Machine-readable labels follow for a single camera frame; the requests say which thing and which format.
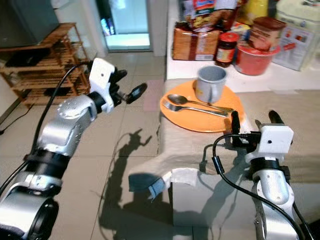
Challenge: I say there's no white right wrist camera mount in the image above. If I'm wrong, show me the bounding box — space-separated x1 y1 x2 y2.
245 124 294 163

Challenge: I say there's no brown plastic tub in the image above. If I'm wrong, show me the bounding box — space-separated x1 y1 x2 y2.
249 16 287 53

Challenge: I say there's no orange plastic dish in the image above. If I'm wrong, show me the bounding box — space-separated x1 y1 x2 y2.
159 80 246 134

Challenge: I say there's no grey ceramic mug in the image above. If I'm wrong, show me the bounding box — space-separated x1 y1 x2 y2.
195 65 228 104

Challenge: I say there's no large black box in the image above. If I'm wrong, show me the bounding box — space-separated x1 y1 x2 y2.
0 0 60 49

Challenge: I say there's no dark jar with red lid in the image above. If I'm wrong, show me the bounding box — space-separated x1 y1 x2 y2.
215 32 240 68

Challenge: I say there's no grey blue fabric piece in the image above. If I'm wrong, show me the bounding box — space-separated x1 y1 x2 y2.
128 172 168 202

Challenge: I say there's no beige tablecloth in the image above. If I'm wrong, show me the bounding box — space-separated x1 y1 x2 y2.
128 77 320 193

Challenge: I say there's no glass door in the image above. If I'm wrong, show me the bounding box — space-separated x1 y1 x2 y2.
96 0 153 52

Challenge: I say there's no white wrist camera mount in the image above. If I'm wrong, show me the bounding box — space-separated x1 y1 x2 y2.
245 124 294 163
87 57 117 114

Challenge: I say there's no flat black device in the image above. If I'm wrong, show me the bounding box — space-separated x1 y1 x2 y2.
7 48 38 67

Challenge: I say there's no white printed carton box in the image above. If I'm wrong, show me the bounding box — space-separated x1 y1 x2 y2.
273 22 320 71

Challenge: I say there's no black floor power cable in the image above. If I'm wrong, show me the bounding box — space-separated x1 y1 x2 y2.
0 102 22 136

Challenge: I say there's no colourful snack bag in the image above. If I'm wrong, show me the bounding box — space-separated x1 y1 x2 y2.
182 0 238 33

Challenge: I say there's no small colourful packet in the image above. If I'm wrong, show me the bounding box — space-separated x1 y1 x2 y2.
235 22 253 43

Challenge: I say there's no metal spoon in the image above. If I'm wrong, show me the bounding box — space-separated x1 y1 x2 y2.
166 93 235 113

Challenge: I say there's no wooden slatted shelf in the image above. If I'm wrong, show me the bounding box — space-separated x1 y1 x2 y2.
0 22 81 107

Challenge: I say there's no yellow bottle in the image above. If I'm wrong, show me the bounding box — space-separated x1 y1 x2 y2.
242 0 270 26

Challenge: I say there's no red plastic bowl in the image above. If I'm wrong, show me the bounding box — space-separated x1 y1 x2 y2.
234 44 281 77

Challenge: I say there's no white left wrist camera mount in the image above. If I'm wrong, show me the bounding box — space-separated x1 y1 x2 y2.
87 57 117 114

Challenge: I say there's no brown bread bag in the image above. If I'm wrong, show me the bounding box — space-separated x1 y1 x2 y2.
172 25 221 62

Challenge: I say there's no metal fork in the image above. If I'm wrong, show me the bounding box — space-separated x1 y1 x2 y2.
163 101 230 118

